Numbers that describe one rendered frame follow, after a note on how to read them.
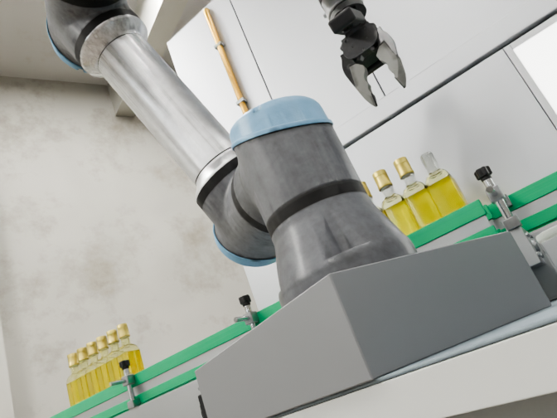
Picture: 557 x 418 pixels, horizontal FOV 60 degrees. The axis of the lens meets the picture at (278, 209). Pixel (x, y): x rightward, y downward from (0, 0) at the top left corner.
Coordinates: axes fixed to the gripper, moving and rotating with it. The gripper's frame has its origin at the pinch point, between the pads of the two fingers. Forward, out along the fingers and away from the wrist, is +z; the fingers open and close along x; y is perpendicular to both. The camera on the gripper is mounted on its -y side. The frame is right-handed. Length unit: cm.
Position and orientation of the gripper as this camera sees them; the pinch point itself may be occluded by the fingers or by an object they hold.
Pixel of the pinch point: (385, 89)
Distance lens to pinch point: 90.1
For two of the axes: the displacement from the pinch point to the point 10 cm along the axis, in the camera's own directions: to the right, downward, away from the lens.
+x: -7.7, 4.7, 4.3
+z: 3.4, 8.7, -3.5
